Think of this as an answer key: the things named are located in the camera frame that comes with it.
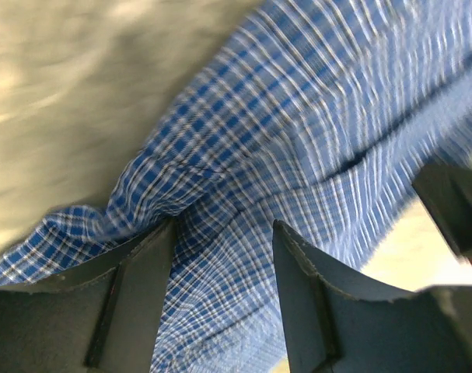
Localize blue checked long sleeve shirt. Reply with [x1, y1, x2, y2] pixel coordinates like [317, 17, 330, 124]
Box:
[0, 1, 472, 372]

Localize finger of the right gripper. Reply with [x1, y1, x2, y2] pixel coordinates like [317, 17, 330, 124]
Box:
[413, 163, 472, 265]

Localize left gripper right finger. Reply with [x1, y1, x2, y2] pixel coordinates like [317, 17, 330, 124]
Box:
[272, 221, 472, 372]

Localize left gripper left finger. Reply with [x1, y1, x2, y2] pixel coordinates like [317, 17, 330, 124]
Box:
[0, 219, 176, 372]

